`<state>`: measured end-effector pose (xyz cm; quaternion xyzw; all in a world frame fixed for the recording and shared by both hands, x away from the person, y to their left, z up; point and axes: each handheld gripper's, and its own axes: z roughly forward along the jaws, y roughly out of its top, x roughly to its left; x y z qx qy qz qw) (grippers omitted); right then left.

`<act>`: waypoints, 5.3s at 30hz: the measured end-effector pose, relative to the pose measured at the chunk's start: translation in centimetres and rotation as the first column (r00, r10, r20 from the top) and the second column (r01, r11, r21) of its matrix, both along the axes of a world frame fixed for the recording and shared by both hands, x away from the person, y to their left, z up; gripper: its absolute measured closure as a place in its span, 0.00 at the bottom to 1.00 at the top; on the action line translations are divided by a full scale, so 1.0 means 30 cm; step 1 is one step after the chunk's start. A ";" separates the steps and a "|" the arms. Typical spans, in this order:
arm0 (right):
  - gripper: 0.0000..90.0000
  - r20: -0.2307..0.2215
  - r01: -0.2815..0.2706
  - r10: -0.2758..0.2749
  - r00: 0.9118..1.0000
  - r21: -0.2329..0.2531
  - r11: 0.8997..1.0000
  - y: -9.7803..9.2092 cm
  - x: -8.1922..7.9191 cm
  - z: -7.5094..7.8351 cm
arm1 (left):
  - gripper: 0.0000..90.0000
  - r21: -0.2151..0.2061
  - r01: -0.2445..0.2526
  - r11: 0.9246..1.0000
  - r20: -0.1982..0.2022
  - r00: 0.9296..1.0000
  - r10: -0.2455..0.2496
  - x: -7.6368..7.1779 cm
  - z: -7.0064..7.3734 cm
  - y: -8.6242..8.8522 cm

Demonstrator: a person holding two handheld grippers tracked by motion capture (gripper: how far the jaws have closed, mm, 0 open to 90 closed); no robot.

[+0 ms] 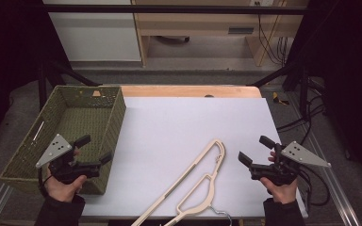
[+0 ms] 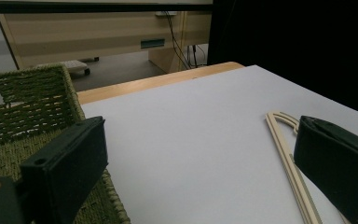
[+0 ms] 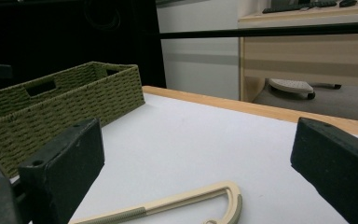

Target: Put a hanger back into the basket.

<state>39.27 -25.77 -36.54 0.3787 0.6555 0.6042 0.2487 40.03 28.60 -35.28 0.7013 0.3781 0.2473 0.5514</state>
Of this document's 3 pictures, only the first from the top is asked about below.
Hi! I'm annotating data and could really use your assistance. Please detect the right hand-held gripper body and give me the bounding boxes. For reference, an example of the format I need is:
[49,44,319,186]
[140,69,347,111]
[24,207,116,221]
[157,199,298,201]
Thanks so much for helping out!
[249,140,332,186]

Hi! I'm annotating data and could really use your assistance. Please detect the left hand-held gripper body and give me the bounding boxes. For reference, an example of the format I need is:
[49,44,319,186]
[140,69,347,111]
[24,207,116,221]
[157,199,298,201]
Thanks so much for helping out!
[35,134,104,186]

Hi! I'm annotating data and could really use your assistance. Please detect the green woven basket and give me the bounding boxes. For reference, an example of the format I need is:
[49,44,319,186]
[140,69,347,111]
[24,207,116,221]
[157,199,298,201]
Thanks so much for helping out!
[0,85,127,196]

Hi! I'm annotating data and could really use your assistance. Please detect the beige plastic clothes hanger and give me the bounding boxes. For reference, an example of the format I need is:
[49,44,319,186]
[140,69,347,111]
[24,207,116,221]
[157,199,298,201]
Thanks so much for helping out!
[131,138,233,226]

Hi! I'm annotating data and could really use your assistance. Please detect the person's left hand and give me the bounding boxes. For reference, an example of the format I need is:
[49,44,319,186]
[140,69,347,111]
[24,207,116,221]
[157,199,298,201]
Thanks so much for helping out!
[45,174,89,203]

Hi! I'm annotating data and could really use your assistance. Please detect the person's right hand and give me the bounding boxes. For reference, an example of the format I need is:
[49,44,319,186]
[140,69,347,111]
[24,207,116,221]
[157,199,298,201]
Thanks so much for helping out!
[259,177,299,205]

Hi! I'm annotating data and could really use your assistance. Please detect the yellow and black tool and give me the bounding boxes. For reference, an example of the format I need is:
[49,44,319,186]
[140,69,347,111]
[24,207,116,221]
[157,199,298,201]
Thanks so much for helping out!
[271,91,290,106]

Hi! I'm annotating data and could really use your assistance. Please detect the white sheet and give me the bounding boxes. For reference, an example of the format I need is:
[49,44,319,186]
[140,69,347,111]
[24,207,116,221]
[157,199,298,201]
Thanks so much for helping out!
[81,96,309,219]

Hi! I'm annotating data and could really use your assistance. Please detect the wooden table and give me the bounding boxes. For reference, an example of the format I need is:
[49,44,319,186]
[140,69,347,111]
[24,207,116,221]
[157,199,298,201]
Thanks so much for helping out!
[121,85,262,99]

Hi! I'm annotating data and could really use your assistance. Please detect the black curtain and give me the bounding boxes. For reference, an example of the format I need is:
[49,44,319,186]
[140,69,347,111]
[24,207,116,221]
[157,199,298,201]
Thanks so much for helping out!
[0,0,74,154]
[286,0,362,183]

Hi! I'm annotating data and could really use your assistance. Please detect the white cabinet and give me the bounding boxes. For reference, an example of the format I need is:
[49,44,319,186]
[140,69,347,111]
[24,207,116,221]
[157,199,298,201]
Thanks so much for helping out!
[42,0,142,63]

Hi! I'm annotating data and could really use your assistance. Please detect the light wooden desk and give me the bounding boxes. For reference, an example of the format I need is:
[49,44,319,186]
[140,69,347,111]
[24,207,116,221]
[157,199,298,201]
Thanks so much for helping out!
[131,0,309,68]

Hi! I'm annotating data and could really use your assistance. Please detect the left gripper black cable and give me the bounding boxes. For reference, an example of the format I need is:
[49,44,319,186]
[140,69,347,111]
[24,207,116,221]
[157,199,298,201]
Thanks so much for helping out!
[37,166,53,199]

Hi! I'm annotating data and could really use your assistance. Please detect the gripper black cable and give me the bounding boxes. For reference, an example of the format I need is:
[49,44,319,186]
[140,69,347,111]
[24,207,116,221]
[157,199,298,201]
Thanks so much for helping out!
[297,165,332,207]
[37,166,53,199]

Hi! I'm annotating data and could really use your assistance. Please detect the black floor cables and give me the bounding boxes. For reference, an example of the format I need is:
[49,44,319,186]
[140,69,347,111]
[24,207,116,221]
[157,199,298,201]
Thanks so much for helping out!
[276,76,328,146]

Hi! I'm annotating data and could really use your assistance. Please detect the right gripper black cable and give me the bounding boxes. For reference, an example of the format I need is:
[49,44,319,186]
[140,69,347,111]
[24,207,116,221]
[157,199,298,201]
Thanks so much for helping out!
[297,165,332,207]

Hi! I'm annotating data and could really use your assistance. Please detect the black frame strut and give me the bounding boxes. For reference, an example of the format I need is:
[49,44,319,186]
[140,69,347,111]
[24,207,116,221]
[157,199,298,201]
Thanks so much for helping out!
[248,60,309,118]
[37,60,104,111]

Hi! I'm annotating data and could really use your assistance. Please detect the black hanging cables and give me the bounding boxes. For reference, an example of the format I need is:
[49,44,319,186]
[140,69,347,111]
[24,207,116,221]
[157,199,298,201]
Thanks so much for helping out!
[256,1,294,66]

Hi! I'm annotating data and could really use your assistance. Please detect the black horizontal frame bar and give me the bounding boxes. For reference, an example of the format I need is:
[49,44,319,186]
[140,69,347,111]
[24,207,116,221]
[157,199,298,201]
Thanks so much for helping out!
[41,4,309,15]

